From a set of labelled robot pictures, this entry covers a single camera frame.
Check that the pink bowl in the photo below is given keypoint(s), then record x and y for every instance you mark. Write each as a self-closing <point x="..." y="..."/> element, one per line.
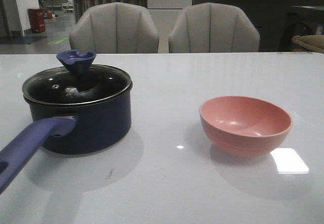
<point x="244" y="126"/>

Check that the glass lid blue knob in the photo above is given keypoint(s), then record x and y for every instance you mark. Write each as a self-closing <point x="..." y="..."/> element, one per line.
<point x="78" y="81"/>

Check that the right beige chair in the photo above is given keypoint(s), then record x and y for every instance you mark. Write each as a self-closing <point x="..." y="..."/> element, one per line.
<point x="213" y="28"/>

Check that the beige chair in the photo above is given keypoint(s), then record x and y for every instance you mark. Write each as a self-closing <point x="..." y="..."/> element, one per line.
<point x="115" y="28"/>
<point x="213" y="28"/>

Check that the left beige chair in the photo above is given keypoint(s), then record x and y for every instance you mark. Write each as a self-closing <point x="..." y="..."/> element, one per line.
<point x="115" y="28"/>

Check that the dark blue saucepan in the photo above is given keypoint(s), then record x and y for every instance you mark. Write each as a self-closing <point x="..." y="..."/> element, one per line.
<point x="69" y="130"/>

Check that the grey counter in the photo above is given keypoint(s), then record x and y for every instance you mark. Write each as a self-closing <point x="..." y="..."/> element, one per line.
<point x="274" y="19"/>

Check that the red trash bin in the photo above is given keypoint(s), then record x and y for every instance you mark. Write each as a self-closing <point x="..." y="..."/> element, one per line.
<point x="36" y="20"/>

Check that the beige cushion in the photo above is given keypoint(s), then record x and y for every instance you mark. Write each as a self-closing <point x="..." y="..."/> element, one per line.
<point x="311" y="43"/>

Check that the dark floor mat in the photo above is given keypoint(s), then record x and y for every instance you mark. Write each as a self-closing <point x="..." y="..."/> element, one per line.
<point x="21" y="39"/>

